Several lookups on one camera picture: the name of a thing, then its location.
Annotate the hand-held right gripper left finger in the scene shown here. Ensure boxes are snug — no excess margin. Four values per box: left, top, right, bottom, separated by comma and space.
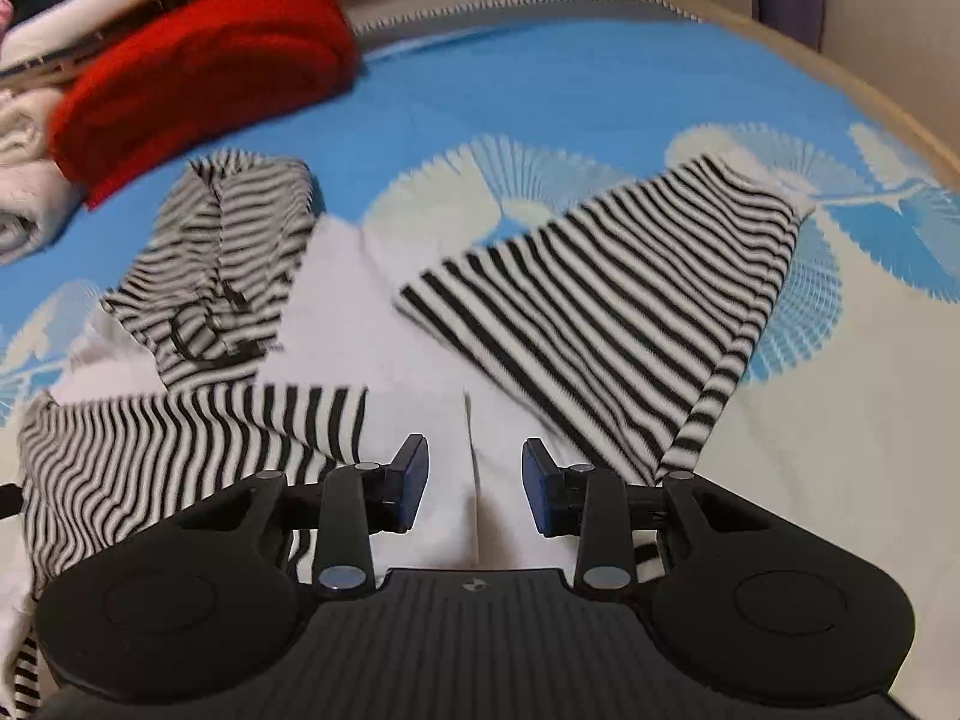
177, 433, 431, 602

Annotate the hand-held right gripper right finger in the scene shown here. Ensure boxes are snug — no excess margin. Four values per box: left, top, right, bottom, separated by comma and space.
520, 436, 759, 593

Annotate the black white striped small shirt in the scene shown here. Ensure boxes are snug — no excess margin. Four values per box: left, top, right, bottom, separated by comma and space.
0, 150, 817, 720

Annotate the white folded clothes stack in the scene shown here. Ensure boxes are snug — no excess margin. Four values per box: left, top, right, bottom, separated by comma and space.
0, 0, 248, 265

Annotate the blue white printed bed sheet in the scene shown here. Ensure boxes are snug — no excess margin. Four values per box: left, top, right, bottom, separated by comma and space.
0, 0, 960, 720

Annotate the red folded cloth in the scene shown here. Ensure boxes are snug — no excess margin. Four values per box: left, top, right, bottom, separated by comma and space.
46, 0, 361, 211

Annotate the grey blanket with zigzag edge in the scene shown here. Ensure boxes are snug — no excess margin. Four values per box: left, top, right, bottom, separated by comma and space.
349, 0, 702, 42

